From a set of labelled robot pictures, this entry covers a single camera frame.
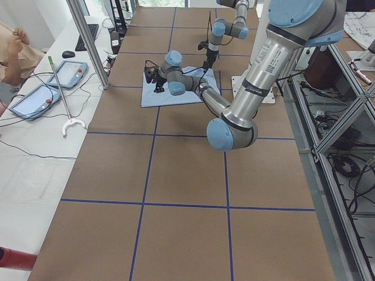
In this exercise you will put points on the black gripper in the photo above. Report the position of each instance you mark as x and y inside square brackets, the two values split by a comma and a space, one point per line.
[160, 79]
[210, 54]

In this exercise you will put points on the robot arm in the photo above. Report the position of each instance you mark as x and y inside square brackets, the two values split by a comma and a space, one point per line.
[221, 27]
[290, 25]

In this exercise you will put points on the far teach pendant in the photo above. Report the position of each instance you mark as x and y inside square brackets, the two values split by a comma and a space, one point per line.
[70, 73]

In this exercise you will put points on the teach pendant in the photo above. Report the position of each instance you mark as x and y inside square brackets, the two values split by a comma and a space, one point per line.
[70, 73]
[36, 103]

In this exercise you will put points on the white reach grabber stick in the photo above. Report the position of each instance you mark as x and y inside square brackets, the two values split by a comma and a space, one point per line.
[71, 121]

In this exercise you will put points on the black computer mouse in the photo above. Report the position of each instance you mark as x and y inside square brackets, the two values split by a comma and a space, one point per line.
[68, 54]

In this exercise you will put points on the near teach pendant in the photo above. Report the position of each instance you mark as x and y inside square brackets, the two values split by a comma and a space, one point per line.
[36, 103]

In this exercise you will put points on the seated person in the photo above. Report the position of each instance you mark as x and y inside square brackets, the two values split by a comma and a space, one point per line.
[18, 57]

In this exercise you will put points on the red fire extinguisher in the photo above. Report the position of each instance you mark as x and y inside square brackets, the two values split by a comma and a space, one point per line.
[18, 260]

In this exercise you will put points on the aluminium frame post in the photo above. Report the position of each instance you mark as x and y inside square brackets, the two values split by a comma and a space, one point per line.
[81, 24]

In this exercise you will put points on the aluminium frame rack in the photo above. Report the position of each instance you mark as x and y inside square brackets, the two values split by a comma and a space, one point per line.
[335, 110]

